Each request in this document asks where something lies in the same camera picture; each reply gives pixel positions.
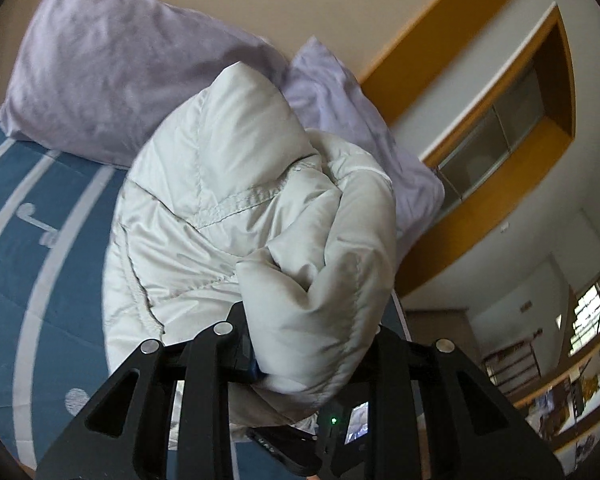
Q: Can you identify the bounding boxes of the wooden glass-panel door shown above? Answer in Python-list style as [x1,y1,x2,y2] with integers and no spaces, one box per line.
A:
[357,0,579,300]

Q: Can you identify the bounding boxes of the barred window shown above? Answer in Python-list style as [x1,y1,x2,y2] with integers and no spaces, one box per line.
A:
[564,279,600,357]

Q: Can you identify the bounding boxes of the large lilac pillow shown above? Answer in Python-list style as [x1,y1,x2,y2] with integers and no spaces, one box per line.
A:
[0,0,292,169]

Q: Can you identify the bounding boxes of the beige puffer jacket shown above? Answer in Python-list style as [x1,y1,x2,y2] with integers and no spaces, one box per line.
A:
[101,61,397,443]

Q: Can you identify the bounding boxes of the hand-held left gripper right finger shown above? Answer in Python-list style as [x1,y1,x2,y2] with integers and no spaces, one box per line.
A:
[330,325,567,480]

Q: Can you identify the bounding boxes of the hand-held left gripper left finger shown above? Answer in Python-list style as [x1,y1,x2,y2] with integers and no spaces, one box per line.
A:
[34,301,263,480]

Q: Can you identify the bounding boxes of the wooden shelf unit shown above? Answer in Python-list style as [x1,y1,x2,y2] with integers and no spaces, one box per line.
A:
[481,339,542,397]

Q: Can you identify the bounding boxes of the small lilac pillow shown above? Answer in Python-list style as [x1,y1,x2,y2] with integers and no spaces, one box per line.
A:
[279,36,447,248]

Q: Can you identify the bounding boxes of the blue striped bed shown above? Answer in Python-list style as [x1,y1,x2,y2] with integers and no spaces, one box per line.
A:
[0,122,413,478]

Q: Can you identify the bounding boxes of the cluttered wooden counter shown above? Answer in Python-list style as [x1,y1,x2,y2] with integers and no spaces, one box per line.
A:
[507,327,600,473]

